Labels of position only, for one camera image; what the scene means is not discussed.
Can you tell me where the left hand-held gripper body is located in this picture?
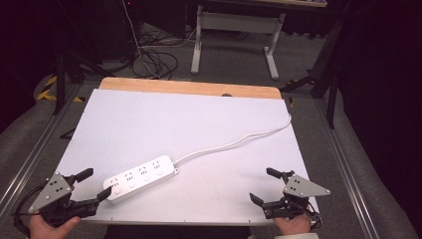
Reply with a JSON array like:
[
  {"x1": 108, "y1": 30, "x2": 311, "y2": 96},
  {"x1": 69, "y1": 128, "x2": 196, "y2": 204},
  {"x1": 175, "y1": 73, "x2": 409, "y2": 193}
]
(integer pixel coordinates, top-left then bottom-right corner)
[{"x1": 27, "y1": 171, "x2": 101, "y2": 228}]

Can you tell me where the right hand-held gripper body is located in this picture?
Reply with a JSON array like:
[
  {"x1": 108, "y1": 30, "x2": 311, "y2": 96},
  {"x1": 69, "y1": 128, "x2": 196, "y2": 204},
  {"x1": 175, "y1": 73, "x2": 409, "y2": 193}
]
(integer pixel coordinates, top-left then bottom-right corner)
[{"x1": 261, "y1": 170, "x2": 331, "y2": 220}]

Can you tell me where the white power strip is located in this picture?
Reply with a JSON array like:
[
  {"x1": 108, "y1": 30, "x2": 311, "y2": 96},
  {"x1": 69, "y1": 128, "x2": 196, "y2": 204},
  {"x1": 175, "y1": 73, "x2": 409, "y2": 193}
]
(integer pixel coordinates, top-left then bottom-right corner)
[{"x1": 102, "y1": 154, "x2": 181, "y2": 204}]

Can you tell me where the person's left hand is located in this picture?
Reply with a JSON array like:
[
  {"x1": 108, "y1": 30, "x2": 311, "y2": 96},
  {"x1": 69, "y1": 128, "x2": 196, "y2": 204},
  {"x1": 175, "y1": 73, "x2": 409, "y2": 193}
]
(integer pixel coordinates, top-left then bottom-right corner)
[{"x1": 29, "y1": 213, "x2": 82, "y2": 239}]

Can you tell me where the person's right hand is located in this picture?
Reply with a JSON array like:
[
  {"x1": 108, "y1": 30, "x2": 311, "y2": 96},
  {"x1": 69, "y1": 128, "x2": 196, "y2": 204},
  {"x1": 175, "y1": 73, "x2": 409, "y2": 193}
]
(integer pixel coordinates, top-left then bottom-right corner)
[{"x1": 273, "y1": 213, "x2": 313, "y2": 237}]

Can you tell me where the person's white sleeve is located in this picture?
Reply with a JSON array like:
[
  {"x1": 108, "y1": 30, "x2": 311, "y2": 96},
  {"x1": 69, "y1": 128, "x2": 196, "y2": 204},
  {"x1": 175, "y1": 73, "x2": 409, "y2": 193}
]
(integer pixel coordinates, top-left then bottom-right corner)
[{"x1": 274, "y1": 231, "x2": 320, "y2": 239}]

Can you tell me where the person's dark clothing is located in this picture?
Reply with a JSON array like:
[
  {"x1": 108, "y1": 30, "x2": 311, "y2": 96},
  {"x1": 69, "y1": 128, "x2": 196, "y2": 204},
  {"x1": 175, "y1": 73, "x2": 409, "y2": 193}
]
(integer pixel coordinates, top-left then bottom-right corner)
[{"x1": 103, "y1": 225, "x2": 252, "y2": 239}]

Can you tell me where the yellow black floor tape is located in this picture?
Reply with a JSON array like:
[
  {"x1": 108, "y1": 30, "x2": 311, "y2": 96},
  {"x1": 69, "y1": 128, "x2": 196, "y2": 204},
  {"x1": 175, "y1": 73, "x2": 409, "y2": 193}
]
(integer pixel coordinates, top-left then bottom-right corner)
[{"x1": 35, "y1": 75, "x2": 86, "y2": 104}]

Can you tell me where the white table mat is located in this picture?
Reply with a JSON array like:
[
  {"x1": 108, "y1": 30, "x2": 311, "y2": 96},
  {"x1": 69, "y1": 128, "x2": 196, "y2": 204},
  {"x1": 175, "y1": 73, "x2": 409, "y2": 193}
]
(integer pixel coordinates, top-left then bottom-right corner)
[{"x1": 54, "y1": 88, "x2": 320, "y2": 227}]

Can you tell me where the black angled metal stand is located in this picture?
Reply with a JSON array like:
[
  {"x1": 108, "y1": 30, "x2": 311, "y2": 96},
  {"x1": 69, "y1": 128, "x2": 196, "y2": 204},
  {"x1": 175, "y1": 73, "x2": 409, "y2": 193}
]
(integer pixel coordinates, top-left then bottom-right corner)
[{"x1": 279, "y1": 18, "x2": 344, "y2": 129}]

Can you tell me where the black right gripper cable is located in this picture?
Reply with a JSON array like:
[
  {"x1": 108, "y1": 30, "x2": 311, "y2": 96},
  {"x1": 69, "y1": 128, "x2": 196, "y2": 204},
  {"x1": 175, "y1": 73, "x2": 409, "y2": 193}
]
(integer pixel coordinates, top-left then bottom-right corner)
[{"x1": 304, "y1": 200, "x2": 323, "y2": 231}]

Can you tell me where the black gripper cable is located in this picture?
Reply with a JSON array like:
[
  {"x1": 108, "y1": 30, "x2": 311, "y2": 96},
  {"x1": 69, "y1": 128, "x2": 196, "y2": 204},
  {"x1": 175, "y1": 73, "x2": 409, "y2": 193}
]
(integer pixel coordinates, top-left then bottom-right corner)
[
  {"x1": 304, "y1": 200, "x2": 323, "y2": 231},
  {"x1": 12, "y1": 183, "x2": 46, "y2": 237}
]

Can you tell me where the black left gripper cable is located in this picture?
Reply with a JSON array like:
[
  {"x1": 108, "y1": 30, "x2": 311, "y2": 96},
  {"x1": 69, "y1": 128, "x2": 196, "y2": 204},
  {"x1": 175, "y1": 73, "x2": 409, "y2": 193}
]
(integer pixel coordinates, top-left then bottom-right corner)
[{"x1": 12, "y1": 183, "x2": 46, "y2": 237}]

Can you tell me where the aluminium rail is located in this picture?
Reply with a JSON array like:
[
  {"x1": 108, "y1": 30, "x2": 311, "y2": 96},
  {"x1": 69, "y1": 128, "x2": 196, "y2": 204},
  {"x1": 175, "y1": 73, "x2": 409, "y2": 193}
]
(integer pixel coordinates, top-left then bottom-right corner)
[
  {"x1": 313, "y1": 98, "x2": 378, "y2": 239},
  {"x1": 0, "y1": 83, "x2": 84, "y2": 214}
]

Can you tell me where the white power strip cable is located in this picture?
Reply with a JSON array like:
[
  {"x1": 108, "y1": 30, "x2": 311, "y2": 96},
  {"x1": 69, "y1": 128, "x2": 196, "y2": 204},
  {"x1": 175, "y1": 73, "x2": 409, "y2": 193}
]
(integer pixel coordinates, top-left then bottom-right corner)
[{"x1": 172, "y1": 112, "x2": 294, "y2": 165}]

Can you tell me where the black floor cable bundle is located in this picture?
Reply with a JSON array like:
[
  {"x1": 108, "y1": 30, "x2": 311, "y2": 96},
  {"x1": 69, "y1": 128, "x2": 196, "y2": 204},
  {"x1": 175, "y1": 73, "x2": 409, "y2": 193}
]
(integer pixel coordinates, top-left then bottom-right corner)
[{"x1": 129, "y1": 31, "x2": 180, "y2": 81}]

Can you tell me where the thin white floor cable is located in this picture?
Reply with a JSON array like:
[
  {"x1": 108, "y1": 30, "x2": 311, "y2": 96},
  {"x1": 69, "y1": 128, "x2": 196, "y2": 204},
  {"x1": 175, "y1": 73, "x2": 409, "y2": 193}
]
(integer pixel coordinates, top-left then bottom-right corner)
[{"x1": 120, "y1": 0, "x2": 161, "y2": 80}]

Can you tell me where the white metal desk frame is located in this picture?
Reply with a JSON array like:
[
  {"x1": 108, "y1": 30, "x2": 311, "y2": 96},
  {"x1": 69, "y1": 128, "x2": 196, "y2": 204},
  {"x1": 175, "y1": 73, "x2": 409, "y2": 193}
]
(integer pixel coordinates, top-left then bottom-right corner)
[{"x1": 189, "y1": 3, "x2": 287, "y2": 81}]

